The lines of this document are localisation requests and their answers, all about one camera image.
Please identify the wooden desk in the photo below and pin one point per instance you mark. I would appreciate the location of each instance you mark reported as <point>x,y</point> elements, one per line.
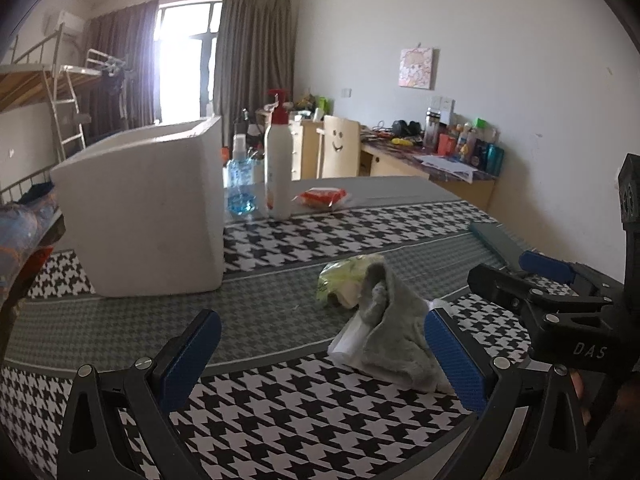
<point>400,165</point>

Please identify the window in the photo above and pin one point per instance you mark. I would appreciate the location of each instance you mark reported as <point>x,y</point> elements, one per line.
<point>185,60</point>

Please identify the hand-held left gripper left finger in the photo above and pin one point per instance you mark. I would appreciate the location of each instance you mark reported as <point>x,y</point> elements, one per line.
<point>195,355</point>

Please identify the blue spray bottle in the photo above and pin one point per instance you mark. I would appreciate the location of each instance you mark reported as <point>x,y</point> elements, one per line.
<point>240,180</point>

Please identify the white foam box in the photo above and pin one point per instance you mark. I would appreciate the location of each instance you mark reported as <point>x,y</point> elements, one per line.
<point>145,210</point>

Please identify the white metal ladder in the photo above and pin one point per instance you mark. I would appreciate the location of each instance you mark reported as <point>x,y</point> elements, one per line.
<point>67,110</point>

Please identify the grey curtain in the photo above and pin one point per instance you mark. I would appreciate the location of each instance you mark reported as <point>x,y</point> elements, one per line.
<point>252,55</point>
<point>120,60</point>

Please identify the metal bunk bed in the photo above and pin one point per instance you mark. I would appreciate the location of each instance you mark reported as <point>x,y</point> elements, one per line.
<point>25,80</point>

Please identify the houndstooth tablecloth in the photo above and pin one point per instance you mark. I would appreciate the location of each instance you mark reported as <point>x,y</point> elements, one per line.
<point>280,410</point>

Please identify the white air conditioner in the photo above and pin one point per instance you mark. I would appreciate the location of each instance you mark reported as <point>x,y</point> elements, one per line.
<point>65,22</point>

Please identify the dark hanging clothes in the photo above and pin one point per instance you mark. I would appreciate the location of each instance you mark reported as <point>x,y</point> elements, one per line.
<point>112,90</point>

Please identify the group of toiletry bottles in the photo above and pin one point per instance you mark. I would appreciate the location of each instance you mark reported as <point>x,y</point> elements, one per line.
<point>470,147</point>

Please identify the white pump bottle red top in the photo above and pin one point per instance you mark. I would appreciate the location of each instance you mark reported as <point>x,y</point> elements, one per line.
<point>277,160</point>

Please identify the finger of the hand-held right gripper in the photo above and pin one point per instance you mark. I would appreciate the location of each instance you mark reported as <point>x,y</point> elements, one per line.
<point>545,264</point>
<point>505,285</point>

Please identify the pink wall picture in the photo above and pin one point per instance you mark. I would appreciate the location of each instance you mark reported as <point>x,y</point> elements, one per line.
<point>416,68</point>

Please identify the wooden chair with smiley face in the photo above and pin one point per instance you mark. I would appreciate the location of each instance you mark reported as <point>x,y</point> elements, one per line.
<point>340,147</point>

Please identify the colourful bedding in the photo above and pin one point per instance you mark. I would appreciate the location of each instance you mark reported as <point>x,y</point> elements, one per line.
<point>25,240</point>

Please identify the grey cloth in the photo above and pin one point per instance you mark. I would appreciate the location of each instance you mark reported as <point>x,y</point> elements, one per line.
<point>395,330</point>

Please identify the yellow-green plastic bag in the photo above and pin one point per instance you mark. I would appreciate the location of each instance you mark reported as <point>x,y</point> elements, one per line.
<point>342,277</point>

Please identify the wooden drawer cabinet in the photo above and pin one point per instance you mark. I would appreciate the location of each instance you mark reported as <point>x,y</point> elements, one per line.
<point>305,145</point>

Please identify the white papers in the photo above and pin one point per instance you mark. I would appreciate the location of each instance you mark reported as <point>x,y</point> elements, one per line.
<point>447,165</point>

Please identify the orange snack packet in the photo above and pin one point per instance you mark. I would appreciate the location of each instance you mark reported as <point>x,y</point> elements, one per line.
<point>322,197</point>

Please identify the grey-green flat box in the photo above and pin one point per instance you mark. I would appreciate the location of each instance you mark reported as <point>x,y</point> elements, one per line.
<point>500,242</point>

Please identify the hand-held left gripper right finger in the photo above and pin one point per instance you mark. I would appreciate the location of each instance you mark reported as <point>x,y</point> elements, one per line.
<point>455,360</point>

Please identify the black headphones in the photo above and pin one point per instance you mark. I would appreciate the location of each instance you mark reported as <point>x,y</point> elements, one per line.
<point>407,127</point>

